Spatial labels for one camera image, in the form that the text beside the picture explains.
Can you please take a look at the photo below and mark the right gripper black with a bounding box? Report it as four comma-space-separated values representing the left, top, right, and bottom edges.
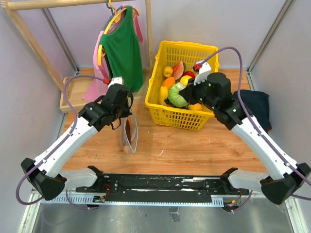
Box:
180, 75, 218, 111

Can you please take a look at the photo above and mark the yellow apple toy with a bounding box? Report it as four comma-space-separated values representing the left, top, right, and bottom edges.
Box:
180, 75, 192, 86

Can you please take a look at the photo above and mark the green cabbage toy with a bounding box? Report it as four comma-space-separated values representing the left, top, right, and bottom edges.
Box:
168, 82, 188, 108

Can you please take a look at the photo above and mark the red apple toy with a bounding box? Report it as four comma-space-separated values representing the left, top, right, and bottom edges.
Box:
183, 71, 195, 78

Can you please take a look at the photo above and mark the papaya slice toy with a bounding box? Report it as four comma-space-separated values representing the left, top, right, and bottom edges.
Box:
123, 119, 137, 153

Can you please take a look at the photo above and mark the clear zip top bag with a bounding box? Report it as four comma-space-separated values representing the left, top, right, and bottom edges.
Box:
120, 108, 138, 154

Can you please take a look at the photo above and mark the dark blue grape bunch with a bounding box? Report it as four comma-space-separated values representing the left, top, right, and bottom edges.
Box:
164, 98, 177, 108

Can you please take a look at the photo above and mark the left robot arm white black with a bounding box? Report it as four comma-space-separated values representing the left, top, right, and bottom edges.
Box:
21, 83, 133, 200

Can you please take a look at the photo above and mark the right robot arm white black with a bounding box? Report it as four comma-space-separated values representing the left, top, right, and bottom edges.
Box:
179, 72, 311, 205

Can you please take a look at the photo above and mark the green tank top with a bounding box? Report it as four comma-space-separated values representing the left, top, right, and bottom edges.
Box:
100, 5, 143, 92

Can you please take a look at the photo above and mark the orange fruit toy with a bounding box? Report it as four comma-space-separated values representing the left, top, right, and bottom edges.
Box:
188, 103, 204, 111

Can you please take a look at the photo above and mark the pink shirt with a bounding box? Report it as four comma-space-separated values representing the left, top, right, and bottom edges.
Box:
82, 4, 144, 102

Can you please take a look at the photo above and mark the orange mango toy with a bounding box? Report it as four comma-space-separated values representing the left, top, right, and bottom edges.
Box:
162, 76, 175, 89

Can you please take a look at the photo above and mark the watermelon slice toy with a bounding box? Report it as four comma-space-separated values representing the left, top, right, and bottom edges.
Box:
172, 61, 186, 80

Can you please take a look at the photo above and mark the yellow lemon toy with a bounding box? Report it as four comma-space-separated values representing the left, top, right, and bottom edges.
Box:
158, 86, 169, 106

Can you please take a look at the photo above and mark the yellow peach toy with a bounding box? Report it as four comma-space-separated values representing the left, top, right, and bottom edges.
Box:
162, 66, 173, 78

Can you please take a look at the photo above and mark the yellow plastic basket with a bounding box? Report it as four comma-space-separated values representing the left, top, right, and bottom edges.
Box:
145, 40, 217, 131

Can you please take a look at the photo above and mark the wooden clothes rack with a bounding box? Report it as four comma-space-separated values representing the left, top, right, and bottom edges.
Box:
1, 0, 154, 114

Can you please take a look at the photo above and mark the dark navy cloth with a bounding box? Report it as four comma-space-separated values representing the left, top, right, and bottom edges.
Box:
240, 90, 272, 133

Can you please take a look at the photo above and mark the yellow clothes hanger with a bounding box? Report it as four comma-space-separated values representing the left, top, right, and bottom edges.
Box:
96, 0, 144, 67

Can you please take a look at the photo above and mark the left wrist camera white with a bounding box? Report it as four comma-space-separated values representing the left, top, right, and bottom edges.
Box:
108, 77, 124, 87

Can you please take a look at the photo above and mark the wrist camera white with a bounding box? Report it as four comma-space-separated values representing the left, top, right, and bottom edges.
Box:
193, 62, 211, 85
108, 77, 124, 87

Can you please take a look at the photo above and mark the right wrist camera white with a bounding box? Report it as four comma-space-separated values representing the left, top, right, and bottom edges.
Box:
193, 62, 211, 85

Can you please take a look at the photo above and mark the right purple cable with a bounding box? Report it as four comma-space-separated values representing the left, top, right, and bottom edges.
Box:
199, 47, 311, 212

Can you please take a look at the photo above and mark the purple cable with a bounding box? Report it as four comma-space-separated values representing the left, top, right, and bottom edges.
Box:
16, 74, 110, 211
199, 47, 311, 212

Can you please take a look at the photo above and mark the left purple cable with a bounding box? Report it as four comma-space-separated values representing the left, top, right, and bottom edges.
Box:
16, 74, 110, 211

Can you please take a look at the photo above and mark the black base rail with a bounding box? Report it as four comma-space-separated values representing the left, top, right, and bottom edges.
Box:
75, 173, 249, 207

